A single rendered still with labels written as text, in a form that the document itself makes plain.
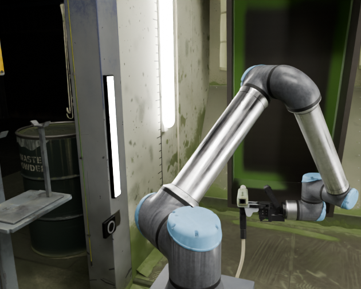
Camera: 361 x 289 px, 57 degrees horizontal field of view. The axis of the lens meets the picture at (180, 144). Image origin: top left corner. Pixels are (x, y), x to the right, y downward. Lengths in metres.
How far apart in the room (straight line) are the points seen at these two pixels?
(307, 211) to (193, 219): 0.77
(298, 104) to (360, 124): 2.03
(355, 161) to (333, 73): 1.10
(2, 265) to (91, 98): 0.82
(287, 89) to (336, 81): 1.02
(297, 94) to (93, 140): 1.03
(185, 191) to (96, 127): 0.78
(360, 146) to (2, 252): 2.61
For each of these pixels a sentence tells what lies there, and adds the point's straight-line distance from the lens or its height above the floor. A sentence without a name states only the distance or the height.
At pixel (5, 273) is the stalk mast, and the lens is 1.65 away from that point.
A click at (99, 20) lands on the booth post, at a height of 1.52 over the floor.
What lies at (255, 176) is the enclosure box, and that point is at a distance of 2.36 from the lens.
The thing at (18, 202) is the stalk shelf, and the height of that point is 0.79.
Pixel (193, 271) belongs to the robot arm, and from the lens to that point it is 0.93.
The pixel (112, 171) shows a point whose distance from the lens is 1.73.
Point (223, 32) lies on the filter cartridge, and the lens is 3.00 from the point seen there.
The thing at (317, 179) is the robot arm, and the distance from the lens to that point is 1.54.
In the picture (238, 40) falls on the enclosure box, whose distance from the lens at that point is 2.06.
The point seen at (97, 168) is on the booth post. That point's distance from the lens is 1.76.
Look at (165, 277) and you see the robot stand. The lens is 1.18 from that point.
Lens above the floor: 1.33
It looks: 14 degrees down
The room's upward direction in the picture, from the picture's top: 1 degrees counter-clockwise
